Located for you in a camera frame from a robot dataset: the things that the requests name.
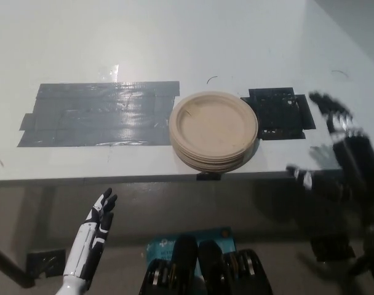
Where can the black floor tape patch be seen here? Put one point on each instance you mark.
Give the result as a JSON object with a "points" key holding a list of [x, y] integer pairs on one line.
{"points": [[47, 261]]}

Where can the beige paper plate stack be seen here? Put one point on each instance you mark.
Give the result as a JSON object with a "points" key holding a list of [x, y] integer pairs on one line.
{"points": [[213, 129]]}

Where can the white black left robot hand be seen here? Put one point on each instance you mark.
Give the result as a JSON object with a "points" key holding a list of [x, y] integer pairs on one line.
{"points": [[84, 246]]}

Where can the grey duct tape patch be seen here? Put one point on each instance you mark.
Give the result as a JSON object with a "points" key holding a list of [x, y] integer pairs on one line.
{"points": [[97, 116]]}

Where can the black table leg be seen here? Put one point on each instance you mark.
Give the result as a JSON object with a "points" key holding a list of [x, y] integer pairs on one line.
{"points": [[11, 267], [363, 265]]}

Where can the teal router box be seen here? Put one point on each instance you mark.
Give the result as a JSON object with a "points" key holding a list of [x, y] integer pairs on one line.
{"points": [[165, 244]]}

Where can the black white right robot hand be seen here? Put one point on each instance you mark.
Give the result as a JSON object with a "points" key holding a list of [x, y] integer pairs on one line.
{"points": [[353, 150]]}

